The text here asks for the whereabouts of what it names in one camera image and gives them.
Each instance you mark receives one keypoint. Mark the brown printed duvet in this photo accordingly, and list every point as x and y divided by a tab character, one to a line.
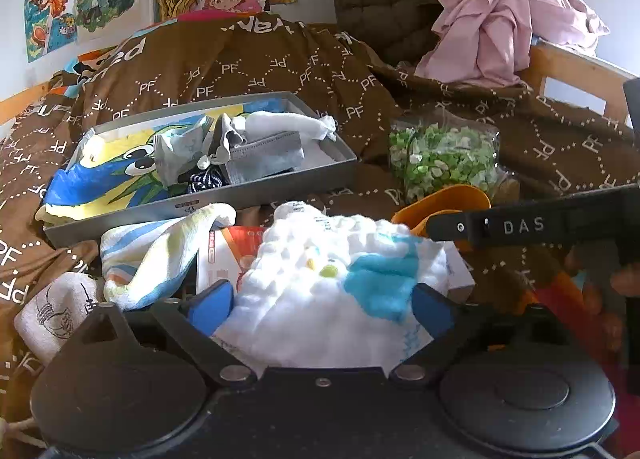
225	64

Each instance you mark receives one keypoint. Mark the wooden bed rail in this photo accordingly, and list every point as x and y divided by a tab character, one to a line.
575	74
20	99

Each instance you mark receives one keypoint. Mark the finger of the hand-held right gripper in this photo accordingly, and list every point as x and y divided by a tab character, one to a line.
525	226

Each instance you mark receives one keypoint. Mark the orange bowl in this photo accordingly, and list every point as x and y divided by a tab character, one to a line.
440	204

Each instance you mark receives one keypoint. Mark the red and white carton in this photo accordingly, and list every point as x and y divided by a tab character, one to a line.
225	249

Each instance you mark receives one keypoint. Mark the white cloth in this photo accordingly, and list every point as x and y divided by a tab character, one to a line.
280	126

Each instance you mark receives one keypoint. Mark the bag of green pieces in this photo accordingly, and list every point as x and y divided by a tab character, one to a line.
445	164

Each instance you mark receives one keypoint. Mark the light blue printed cloth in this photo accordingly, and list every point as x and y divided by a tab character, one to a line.
177	149

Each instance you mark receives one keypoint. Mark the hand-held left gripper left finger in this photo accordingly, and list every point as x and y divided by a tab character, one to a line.
215	304

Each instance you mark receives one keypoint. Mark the pink cloth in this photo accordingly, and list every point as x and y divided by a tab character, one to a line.
495	14

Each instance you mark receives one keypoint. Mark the grey fabric pouch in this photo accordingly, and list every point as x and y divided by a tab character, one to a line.
265	159

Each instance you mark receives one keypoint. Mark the person's right hand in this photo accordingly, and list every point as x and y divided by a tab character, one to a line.
627	281

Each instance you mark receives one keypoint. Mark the orange blanket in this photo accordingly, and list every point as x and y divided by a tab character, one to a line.
570	304

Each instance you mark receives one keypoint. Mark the cartoon printed cloth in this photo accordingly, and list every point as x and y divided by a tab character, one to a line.
95	189

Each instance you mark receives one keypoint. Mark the orange-haired girl blue poster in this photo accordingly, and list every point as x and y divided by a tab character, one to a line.
47	14

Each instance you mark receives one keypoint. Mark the striped blue yellow towel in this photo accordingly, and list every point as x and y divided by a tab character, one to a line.
145	249

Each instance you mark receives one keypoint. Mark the white fluffy towel blue patch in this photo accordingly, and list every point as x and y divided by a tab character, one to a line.
310	299

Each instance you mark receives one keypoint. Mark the grey cardboard box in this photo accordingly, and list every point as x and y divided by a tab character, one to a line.
280	186

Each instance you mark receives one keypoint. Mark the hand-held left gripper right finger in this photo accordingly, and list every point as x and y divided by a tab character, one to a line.
430	310

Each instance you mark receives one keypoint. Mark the dark striped socks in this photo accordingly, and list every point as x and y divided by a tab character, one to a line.
202	180

